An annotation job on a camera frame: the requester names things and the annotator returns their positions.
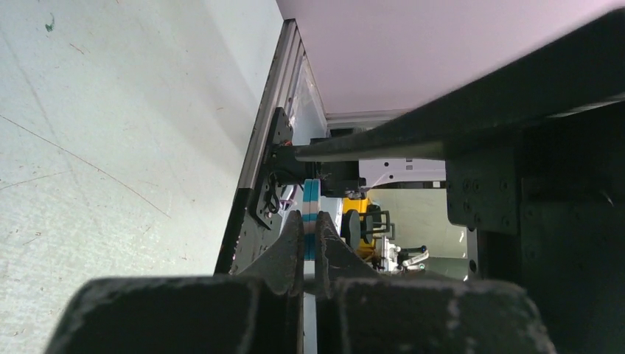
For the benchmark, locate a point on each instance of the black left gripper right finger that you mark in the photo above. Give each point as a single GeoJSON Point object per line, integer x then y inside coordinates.
{"type": "Point", "coordinates": [359, 310]}

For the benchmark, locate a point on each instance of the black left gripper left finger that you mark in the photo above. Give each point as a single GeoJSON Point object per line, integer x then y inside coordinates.
{"type": "Point", "coordinates": [257, 310]}

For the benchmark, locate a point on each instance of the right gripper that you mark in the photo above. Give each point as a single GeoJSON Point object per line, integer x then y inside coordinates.
{"type": "Point", "coordinates": [546, 204]}

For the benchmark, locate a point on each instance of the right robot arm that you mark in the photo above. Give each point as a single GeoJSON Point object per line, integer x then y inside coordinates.
{"type": "Point", "coordinates": [405, 173]}

